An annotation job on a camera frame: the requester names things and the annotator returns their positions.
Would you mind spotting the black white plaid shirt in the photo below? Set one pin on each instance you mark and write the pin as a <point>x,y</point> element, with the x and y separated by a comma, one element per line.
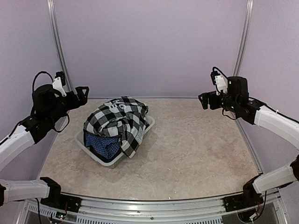
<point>124,104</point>

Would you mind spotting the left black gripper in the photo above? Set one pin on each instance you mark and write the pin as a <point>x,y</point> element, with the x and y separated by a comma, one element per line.
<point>82,100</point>

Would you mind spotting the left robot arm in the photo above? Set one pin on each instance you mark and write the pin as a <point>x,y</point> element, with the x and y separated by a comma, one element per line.
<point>49,106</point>

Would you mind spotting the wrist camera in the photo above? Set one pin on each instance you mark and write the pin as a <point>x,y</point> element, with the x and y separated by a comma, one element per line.
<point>219,80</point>
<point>59,82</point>

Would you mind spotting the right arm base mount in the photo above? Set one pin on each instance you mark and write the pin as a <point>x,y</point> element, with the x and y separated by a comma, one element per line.
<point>243,200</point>

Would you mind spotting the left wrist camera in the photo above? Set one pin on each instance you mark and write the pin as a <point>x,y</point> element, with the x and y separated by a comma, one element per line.
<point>59,82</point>

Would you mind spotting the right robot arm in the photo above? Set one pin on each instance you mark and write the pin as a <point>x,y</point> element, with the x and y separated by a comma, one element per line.
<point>232,95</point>

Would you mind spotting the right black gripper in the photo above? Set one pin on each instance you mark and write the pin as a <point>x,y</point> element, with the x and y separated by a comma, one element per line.
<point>213,104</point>

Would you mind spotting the aluminium frame post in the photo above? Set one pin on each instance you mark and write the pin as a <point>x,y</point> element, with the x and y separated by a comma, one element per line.
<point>57,41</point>
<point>244,37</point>

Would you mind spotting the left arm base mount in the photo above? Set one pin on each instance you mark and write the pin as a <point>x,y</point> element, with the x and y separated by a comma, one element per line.
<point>58,200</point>

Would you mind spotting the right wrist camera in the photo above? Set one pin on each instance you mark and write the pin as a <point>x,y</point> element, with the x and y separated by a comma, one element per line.
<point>219,80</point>

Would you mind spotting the blue checkered shirt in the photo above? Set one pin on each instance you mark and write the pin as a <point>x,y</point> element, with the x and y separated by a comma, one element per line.
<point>105,149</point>

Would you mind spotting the right aluminium frame post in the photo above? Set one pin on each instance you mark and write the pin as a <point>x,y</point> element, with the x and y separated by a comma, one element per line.
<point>244,37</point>

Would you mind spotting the white plastic basket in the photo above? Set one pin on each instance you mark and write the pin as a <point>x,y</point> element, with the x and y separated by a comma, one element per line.
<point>112,161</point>

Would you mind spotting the front aluminium rail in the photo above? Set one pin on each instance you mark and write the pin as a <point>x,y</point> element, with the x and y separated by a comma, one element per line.
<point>207,210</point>

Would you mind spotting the left aluminium frame post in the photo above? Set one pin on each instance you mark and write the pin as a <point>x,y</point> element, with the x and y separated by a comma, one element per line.
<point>57,41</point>

